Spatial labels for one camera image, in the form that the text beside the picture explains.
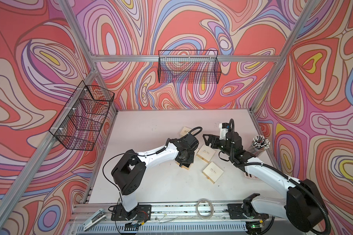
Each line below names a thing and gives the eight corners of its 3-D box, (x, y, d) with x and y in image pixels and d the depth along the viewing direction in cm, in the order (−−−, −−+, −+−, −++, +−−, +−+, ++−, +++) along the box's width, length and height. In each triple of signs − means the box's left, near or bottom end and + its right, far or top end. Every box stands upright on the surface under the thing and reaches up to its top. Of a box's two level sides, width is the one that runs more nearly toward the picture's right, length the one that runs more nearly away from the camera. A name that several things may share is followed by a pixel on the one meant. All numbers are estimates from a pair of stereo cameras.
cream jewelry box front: (213, 185, 84) (214, 183, 81) (201, 173, 88) (201, 171, 86) (223, 174, 88) (224, 172, 85) (211, 163, 92) (212, 161, 90)
